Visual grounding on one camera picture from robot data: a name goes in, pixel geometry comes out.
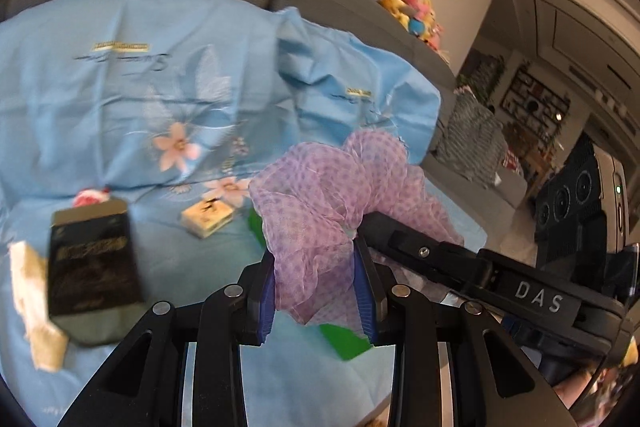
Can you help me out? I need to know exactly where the black packet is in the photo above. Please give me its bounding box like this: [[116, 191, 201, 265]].
[[47, 201, 147, 348]]

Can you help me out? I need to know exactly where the cream paper wrapper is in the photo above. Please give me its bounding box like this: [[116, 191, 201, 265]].
[[9, 241, 68, 374]]

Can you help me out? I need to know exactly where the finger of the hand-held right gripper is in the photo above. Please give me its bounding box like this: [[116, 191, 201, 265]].
[[357, 212, 493, 303]]

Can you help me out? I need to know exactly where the green cardboard box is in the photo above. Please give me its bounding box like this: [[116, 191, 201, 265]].
[[247, 209, 373, 362]]

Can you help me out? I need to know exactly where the purple dotted mesh scrunchie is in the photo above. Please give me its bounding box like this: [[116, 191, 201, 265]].
[[248, 129, 466, 325]]

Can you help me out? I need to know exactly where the pile of colourful plush toys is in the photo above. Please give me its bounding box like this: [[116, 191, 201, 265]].
[[377, 0, 448, 52]]

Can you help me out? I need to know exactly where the green plant wall decoration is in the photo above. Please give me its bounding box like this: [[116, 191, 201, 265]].
[[457, 49, 507, 108]]

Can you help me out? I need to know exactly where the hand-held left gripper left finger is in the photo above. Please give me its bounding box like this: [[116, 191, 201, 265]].
[[57, 252, 278, 427]]

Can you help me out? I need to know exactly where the black wall shelf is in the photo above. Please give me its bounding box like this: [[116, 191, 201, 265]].
[[500, 62, 572, 138]]

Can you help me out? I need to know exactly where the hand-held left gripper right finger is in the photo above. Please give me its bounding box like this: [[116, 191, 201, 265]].
[[352, 239, 576, 427]]

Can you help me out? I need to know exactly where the red patterned cloth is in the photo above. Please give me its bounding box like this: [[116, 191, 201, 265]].
[[499, 146, 522, 175]]

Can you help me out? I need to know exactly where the small red and white toy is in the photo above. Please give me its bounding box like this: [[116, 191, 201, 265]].
[[74, 188, 112, 208]]

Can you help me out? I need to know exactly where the light blue floral bed sheet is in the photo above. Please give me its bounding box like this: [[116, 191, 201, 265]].
[[0, 0, 488, 427]]

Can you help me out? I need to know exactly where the small yellow packet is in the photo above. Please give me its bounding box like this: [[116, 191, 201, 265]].
[[182, 199, 234, 239]]

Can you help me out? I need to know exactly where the grey striped knit cushion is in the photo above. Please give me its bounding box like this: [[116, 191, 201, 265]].
[[437, 96, 507, 180]]

